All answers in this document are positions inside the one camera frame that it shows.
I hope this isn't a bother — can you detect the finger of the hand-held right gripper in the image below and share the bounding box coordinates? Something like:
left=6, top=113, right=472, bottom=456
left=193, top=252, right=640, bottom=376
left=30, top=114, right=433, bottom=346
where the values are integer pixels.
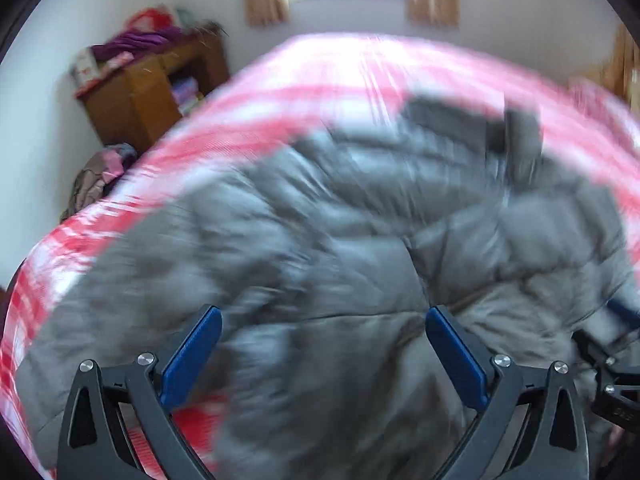
left=605, top=297, right=640, bottom=327
left=572, top=329, right=640, bottom=397

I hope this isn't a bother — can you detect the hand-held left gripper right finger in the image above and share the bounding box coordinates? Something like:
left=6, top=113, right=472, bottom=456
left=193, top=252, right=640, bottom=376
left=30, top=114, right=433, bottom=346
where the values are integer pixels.
left=425, top=305, right=591, bottom=480

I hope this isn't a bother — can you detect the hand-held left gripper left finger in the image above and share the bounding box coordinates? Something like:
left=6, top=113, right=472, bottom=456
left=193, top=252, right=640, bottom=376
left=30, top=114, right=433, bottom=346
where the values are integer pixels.
left=57, top=304, right=223, bottom=480

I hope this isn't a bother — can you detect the grey down jacket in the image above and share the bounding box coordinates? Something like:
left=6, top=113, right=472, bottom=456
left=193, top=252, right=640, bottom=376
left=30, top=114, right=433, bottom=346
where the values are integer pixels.
left=17, top=92, right=633, bottom=480

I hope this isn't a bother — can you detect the pile of clothes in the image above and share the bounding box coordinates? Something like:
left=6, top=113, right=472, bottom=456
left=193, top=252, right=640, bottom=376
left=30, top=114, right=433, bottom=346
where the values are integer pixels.
left=60, top=142, right=138, bottom=223

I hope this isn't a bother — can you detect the pink blanket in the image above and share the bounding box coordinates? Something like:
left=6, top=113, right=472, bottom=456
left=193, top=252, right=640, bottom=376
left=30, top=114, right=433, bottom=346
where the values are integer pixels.
left=567, top=77, right=640, bottom=128

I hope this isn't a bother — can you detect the yellow patterned curtain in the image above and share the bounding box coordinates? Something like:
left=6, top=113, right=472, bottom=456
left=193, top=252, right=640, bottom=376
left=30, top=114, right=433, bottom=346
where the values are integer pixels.
left=602, top=22, right=640, bottom=101

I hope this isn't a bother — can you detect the brown wooden desk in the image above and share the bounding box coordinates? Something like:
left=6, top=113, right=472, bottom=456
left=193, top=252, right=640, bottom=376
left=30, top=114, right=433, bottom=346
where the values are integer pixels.
left=75, top=35, right=231, bottom=153

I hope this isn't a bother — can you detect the white printed box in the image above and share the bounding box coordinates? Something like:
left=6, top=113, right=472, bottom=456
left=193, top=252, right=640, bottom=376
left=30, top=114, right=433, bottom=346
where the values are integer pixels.
left=70, top=47, right=101, bottom=86

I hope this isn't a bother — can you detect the bed with red plaid sheet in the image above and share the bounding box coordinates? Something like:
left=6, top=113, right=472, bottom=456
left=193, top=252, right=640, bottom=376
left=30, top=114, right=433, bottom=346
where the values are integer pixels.
left=0, top=32, right=640, bottom=480

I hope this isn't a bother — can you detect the purple cloth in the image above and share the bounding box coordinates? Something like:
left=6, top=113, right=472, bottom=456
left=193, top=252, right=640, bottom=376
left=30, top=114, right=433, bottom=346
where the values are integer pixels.
left=90, top=27, right=188, bottom=63

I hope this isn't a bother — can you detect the red box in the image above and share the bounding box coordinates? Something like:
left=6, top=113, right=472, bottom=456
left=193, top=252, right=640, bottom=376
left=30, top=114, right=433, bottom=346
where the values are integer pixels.
left=125, top=7, right=176, bottom=33

